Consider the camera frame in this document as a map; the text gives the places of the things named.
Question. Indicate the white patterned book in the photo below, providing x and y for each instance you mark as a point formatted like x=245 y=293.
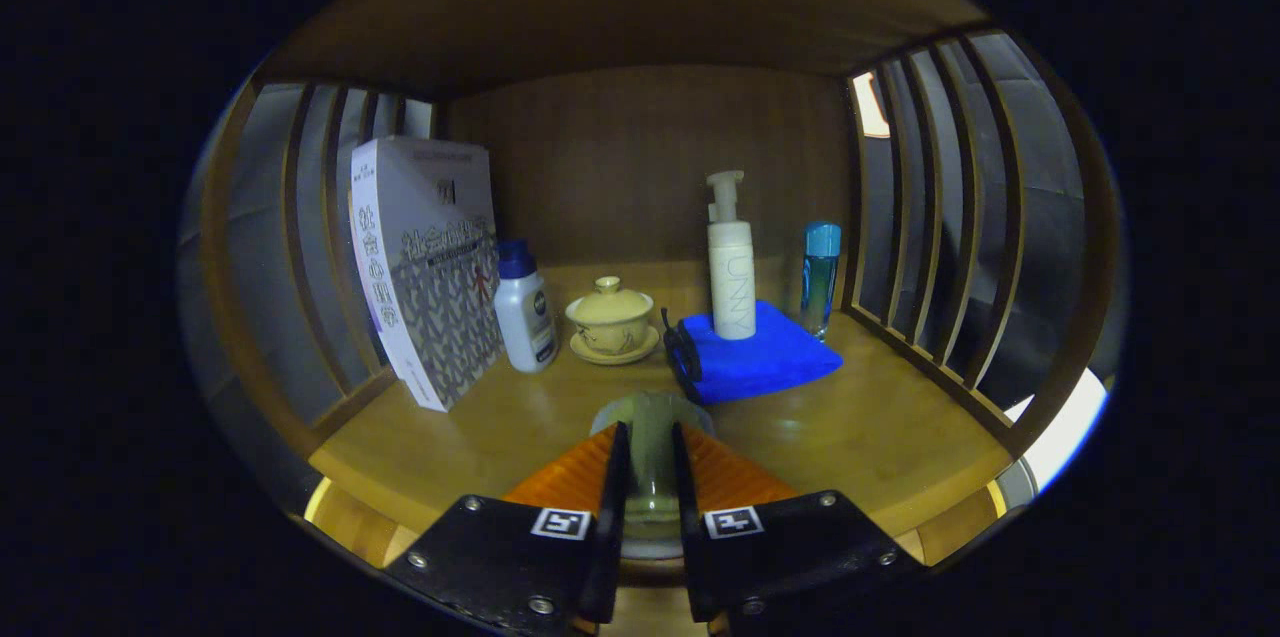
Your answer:
x=430 y=267

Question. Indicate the yellow lidded teacup with saucer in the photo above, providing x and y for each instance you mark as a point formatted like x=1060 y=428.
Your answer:
x=610 y=317

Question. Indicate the blue folded cloth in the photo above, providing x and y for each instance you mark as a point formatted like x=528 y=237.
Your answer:
x=760 y=362

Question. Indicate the white pump bottle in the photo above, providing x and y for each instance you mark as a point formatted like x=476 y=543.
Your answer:
x=731 y=287

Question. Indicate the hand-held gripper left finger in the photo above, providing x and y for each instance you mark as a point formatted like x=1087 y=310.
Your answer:
x=615 y=487

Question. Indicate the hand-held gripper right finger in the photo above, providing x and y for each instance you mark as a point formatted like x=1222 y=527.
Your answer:
x=685 y=497

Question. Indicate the blue transparent bottle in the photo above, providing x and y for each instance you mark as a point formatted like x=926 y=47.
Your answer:
x=820 y=277

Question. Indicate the brown wooden cabinet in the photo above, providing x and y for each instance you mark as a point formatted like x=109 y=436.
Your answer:
x=650 y=167

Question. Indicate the wooden countertop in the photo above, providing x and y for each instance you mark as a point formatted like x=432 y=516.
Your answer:
x=850 y=427

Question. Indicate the small white bottle blue cap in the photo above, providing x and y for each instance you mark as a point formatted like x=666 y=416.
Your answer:
x=525 y=317

